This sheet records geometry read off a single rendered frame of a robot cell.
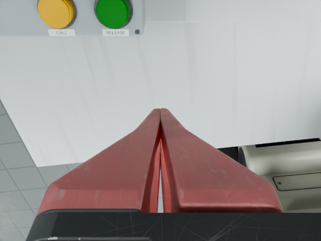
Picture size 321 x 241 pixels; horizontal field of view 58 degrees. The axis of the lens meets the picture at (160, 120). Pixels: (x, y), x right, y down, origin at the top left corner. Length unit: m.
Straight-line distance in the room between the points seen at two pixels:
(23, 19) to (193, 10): 0.25
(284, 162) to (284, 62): 0.31
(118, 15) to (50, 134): 0.34
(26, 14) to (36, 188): 1.83
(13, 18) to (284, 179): 0.65
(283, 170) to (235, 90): 0.31
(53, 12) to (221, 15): 0.25
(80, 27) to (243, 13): 0.25
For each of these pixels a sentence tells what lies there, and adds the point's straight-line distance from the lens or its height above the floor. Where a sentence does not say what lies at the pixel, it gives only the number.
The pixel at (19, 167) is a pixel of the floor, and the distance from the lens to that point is 2.07.
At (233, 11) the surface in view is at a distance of 0.50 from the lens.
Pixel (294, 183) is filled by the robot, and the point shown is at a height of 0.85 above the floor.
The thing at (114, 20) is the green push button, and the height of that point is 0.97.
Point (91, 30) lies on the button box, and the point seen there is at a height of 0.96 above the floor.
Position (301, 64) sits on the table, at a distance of 0.57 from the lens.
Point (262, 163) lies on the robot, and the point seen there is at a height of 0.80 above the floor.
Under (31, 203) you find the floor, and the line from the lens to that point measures 2.32.
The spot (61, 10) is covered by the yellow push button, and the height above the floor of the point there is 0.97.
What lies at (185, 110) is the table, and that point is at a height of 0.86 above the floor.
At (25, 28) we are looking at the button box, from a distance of 0.43.
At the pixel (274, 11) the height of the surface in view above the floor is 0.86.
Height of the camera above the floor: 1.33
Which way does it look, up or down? 55 degrees down
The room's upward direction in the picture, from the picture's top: 179 degrees counter-clockwise
